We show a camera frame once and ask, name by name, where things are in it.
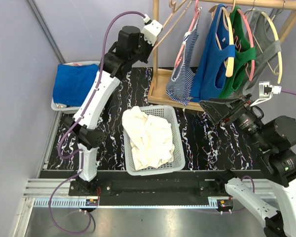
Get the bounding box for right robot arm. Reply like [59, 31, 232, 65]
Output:
[199, 94, 296, 237]

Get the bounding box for blue white striped tank top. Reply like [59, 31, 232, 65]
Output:
[166, 7, 202, 106]

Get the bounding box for white crumpled garments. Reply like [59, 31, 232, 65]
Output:
[122, 106, 175, 171]

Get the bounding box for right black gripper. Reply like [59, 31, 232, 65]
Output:
[198, 92, 271, 150]

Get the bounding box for blue folded cloth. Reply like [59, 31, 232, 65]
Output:
[52, 63, 99, 107]

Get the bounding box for green tank top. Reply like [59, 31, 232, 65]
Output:
[219, 5, 256, 98]

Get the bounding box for black marble pattern mat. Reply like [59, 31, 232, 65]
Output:
[47, 67, 265, 171]

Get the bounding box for empty beige hanger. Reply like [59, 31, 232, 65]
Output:
[153, 0, 192, 51]

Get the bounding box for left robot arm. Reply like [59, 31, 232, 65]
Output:
[58, 23, 162, 196]

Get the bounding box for grey plastic laundry basket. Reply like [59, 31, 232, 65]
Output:
[122, 105, 185, 176]

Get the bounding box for cream wooden hanger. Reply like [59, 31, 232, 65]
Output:
[210, 3, 235, 78]

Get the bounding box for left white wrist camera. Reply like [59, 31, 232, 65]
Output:
[141, 14, 163, 46]

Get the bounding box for small grey basket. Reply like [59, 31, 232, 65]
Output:
[51, 60, 101, 115]

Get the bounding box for cream hanger with grey top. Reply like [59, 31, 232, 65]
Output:
[245, 8, 283, 88]

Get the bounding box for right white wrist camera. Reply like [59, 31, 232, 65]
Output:
[251, 81, 282, 107]

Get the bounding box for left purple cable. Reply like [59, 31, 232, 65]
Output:
[47, 11, 148, 235]

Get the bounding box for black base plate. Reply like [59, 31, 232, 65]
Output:
[68, 170, 267, 207]

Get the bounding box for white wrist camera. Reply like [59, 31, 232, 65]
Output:
[141, 14, 163, 46]
[251, 81, 282, 107]

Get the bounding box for grey tank top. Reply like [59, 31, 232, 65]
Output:
[238, 9, 282, 95]

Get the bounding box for wooden clothes rack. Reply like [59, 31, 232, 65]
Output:
[148, 0, 296, 111]

